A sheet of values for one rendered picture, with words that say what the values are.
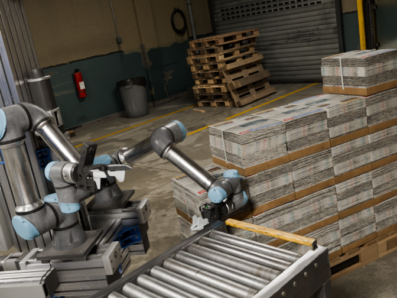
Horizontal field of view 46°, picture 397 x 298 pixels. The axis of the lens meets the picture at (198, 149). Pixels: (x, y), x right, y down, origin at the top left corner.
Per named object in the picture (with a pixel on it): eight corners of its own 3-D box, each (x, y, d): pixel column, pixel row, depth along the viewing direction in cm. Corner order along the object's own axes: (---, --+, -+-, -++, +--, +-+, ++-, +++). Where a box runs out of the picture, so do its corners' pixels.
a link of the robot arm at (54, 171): (63, 178, 177) (57, 157, 174) (82, 180, 170) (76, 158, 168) (46, 186, 171) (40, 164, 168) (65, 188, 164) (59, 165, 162)
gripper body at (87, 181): (111, 187, 160) (88, 184, 167) (108, 162, 159) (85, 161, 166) (95, 192, 154) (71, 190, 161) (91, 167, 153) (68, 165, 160)
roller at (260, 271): (194, 252, 192) (193, 240, 191) (289, 284, 158) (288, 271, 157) (185, 256, 188) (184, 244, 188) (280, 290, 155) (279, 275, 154)
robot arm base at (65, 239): (46, 252, 200) (41, 231, 197) (62, 235, 214) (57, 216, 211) (78, 249, 197) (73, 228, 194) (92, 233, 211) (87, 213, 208)
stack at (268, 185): (193, 303, 287) (168, 177, 265) (337, 238, 333) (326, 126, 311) (224, 335, 253) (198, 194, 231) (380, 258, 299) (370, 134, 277)
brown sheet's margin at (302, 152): (253, 149, 288) (251, 142, 287) (290, 137, 299) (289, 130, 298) (289, 161, 254) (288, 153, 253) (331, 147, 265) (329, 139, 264)
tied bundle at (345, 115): (290, 138, 299) (286, 103, 293) (325, 127, 311) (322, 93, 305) (331, 148, 266) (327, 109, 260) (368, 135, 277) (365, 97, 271)
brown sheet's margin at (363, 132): (290, 137, 299) (290, 130, 298) (325, 126, 310) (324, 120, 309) (331, 146, 266) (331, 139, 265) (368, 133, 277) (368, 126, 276)
